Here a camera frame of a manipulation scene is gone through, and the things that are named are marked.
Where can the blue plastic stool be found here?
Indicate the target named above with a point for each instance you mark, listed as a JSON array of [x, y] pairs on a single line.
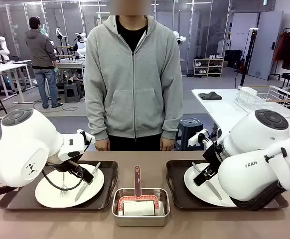
[[188, 129]]

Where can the person's right forearm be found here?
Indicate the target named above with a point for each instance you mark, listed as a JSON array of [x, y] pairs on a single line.
[[96, 119]]

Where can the person's left forearm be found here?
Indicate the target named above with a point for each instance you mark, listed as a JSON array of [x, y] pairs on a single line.
[[172, 119]]

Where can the black bags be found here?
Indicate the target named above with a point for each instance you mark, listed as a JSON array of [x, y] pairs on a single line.
[[233, 58]]

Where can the silver fork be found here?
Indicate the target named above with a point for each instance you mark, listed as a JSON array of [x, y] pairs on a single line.
[[64, 191]]

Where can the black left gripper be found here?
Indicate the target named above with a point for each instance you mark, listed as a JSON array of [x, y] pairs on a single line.
[[65, 165]]

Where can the rectangular metal tray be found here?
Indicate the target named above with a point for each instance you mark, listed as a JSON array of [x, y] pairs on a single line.
[[140, 221]]

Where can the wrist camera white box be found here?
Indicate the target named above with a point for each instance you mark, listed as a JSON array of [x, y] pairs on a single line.
[[194, 140], [91, 139]]

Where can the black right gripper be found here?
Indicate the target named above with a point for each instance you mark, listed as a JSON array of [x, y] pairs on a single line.
[[216, 156]]

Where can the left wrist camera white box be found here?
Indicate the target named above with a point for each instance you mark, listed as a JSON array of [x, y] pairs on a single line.
[[91, 139]]

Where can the grey door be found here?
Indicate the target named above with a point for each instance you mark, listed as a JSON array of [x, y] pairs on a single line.
[[264, 44]]

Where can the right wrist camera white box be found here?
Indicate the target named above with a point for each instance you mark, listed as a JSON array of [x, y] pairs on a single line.
[[194, 140]]

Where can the person's left hand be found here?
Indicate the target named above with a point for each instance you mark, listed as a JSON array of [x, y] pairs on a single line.
[[167, 145]]

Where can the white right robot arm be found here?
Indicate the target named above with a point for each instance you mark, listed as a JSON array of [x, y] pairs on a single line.
[[247, 179]]

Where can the grey plastic stool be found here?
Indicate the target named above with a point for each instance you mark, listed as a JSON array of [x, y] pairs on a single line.
[[72, 92]]

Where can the white side table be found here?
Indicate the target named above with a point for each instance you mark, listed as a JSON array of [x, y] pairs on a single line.
[[217, 109]]

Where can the dark grey cloth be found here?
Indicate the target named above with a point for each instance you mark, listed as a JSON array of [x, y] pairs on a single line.
[[211, 95]]

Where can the wooden shoe rack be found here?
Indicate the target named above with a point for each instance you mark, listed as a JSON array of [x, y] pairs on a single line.
[[208, 67]]

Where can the brown plastic serving tray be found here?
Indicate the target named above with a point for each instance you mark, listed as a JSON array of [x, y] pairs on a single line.
[[18, 201], [177, 189]]

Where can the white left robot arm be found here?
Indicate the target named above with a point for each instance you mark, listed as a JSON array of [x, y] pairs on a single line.
[[23, 149]]

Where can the silver table knife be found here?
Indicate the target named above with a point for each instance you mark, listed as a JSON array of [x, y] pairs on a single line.
[[214, 190], [81, 190]]

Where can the pink lint roller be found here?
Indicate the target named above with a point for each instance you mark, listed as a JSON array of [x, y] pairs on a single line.
[[137, 174]]

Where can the black light stand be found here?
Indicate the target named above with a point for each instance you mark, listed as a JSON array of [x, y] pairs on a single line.
[[253, 35]]

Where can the white cutlery holder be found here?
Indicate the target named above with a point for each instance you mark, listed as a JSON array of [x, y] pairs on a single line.
[[248, 91]]

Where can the person in dark grey hoodie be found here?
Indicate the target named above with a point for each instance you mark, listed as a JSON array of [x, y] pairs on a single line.
[[40, 52]]

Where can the white lab desk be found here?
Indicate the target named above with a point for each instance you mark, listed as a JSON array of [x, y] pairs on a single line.
[[5, 67]]

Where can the orange red garment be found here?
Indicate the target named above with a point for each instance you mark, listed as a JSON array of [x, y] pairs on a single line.
[[280, 47]]

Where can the person's right hand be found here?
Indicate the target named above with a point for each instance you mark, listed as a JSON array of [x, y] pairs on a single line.
[[102, 145]]

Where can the white round plate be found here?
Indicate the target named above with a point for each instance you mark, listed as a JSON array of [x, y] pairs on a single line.
[[199, 191], [47, 196]]

